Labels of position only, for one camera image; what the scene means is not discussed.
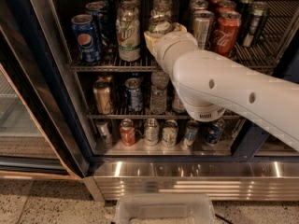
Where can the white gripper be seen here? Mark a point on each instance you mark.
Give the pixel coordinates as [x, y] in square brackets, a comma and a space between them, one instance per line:
[167, 42]

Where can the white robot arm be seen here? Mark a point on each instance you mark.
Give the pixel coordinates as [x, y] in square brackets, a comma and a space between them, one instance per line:
[206, 81]

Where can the front silver slim can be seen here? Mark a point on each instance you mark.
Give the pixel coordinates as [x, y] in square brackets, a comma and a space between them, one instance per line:
[201, 27]

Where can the silver slim can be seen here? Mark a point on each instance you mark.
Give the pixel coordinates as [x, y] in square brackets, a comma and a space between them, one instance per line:
[201, 27]
[198, 5]

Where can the blue can middle shelf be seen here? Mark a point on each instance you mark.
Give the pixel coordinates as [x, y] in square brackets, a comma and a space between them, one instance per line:
[134, 94]

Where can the front red Coca-Cola can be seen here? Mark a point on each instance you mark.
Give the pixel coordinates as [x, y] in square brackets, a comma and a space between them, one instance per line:
[226, 32]

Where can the red coca-cola can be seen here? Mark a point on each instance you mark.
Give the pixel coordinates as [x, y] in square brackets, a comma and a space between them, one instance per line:
[226, 32]
[225, 5]

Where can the front blue Pepsi can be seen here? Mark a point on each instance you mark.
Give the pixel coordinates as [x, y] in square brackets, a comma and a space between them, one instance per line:
[84, 31]

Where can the blue pepsi can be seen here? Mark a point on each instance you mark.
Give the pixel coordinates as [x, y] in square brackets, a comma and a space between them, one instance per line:
[214, 131]
[84, 31]

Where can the gold can middle shelf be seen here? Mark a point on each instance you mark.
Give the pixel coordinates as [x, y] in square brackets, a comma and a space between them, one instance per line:
[102, 94]

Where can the dark green can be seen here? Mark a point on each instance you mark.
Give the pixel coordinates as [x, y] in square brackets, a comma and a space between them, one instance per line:
[242, 5]
[258, 13]

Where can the white can bottom centre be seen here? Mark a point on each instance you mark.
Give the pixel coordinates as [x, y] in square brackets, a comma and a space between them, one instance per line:
[170, 133]

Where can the white can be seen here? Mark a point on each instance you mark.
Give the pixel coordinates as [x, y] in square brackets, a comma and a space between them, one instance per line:
[170, 133]
[151, 132]

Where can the front dark green can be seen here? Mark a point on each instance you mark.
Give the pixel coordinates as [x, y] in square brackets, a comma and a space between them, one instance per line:
[258, 13]

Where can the white can bottom left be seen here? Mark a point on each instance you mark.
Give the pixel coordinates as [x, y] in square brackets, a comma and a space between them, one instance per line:
[151, 132]

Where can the blue silver can bottom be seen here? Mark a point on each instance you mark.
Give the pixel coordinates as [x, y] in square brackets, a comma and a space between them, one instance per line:
[192, 128]

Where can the blue Pepsi can bottom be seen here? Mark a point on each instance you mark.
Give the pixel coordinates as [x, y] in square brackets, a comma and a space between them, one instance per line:
[214, 131]

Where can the red can bottom shelf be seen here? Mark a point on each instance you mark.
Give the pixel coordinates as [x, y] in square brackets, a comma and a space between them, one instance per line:
[127, 131]

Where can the silver can bottom far left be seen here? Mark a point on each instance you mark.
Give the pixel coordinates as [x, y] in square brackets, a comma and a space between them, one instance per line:
[102, 126]

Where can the open glass fridge door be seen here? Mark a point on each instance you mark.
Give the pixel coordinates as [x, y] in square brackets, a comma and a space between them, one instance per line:
[42, 121]

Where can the clear water bottle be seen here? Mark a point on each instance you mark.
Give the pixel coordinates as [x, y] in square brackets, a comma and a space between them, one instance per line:
[158, 92]

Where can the white labelled bottle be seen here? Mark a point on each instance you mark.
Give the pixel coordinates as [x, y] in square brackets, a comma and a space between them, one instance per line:
[177, 105]

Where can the clear plastic bin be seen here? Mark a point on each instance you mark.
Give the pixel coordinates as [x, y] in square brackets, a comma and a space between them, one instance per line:
[165, 208]

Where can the middle wire shelf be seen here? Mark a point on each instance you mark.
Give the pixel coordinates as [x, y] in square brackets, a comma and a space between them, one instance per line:
[121, 110]

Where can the wire shelf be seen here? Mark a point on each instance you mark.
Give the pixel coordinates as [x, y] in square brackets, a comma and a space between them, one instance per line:
[121, 110]
[277, 35]

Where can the top wire shelf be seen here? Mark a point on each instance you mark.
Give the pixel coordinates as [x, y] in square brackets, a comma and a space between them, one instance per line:
[277, 35]

